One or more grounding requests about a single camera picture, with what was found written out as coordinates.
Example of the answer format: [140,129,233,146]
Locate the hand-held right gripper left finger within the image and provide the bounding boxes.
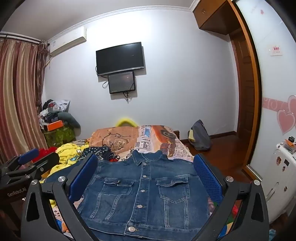
[21,153,100,241]

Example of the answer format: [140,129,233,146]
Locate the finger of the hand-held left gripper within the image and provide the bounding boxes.
[6,152,60,184]
[0,148,40,172]

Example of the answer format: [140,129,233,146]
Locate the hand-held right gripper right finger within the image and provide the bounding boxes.
[192,153,270,241]

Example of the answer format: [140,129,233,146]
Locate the blue denim jeans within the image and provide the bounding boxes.
[44,150,211,241]

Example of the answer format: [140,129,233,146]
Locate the red cloth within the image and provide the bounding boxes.
[38,146,57,161]

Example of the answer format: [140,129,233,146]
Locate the yellow cartoon print blanket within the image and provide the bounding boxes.
[39,143,90,184]

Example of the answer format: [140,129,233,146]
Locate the navy patterned cloth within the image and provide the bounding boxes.
[80,146,116,163]

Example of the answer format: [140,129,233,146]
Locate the green cloth covered table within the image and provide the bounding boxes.
[44,126,77,149]

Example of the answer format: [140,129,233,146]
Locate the orange box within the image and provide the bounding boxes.
[45,120,64,132]

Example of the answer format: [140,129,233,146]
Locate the grey backpack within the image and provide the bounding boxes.
[188,120,213,151]

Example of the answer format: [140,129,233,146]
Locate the pile of clutter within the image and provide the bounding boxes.
[38,99,71,132]

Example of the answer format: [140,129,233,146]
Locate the brown bear print blanket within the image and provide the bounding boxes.
[89,126,142,160]

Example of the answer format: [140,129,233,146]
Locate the grey cushion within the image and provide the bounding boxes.
[58,112,81,130]

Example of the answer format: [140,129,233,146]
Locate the bed with printed sheet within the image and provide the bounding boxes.
[46,125,243,241]

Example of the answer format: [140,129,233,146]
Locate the striped brown curtain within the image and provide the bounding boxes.
[0,38,49,165]

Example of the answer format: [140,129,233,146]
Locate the white small fridge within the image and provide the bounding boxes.
[264,139,296,224]

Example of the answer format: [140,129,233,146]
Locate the brown wooden door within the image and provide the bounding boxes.
[230,30,256,163]

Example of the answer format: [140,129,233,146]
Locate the white wardrobe door with hearts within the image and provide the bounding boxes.
[233,0,296,186]

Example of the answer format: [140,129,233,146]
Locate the white air conditioner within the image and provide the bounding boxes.
[49,26,87,57]

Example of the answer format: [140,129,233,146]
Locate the paper note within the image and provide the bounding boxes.
[269,45,283,56]

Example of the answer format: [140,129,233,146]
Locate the wooden overhead cabinet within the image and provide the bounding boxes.
[193,0,241,36]

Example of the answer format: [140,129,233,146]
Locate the yellow ring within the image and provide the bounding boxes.
[116,117,137,128]

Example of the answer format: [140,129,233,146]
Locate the small black wall monitor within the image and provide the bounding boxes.
[108,71,135,94]

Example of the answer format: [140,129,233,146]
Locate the curtain rail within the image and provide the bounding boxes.
[0,31,48,44]

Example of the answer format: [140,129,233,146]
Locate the black wall television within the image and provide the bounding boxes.
[96,42,145,76]

